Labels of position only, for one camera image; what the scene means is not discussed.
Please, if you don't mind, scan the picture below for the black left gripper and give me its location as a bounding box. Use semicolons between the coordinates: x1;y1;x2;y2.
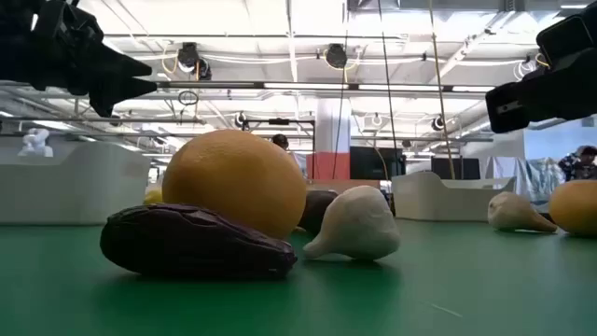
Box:
13;0;159;119

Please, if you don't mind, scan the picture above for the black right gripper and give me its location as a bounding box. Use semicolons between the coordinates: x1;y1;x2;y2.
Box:
484;60;597;134

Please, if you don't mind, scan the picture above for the orange citrus fruit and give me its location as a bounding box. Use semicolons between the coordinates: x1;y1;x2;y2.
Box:
161;129;308;242
548;179;597;237

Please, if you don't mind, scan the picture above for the white garlic bulb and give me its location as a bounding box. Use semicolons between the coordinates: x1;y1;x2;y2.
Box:
487;190;559;233
302;185;401;261

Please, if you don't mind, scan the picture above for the yellow lemon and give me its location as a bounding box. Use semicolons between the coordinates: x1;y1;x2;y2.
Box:
143;186;165;205

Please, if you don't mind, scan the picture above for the small dark purple eggplant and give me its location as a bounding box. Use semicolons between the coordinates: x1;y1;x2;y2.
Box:
99;203;299;282

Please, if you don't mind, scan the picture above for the long purple eggplant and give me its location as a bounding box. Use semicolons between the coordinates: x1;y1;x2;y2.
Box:
298;189;340;236

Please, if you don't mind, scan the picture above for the person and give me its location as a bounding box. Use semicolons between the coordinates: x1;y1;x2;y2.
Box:
558;145;597;182
271;133;302;169

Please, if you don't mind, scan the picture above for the blue white tarp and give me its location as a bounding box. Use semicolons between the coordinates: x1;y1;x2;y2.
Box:
484;156;568;206

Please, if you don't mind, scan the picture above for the black partition panel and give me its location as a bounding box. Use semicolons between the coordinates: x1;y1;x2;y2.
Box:
431;157;481;181
349;147;407;181

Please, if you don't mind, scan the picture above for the white plastic basket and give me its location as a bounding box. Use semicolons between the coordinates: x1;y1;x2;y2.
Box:
0;139;152;226
390;171;517;222

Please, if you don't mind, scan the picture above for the long ceiling light fixture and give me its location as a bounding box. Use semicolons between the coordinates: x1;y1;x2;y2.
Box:
156;81;495;93

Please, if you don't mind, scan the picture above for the tan translucent plastic basket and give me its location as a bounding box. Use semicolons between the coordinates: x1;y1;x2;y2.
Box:
302;178;392;197

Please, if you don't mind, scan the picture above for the white red building column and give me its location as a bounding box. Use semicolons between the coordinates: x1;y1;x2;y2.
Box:
306;97;352;181

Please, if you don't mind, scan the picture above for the black ceiling cable reel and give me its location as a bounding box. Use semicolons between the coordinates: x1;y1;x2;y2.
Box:
195;58;214;81
176;41;201;74
325;43;349;70

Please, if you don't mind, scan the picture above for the long yellow cable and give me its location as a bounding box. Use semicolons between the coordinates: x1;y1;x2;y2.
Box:
427;0;456;181

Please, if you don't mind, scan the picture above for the long black cable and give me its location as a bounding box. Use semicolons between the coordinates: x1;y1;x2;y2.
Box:
376;0;398;181

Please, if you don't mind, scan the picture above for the black gantry frame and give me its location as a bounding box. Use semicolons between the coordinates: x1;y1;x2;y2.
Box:
241;118;317;181

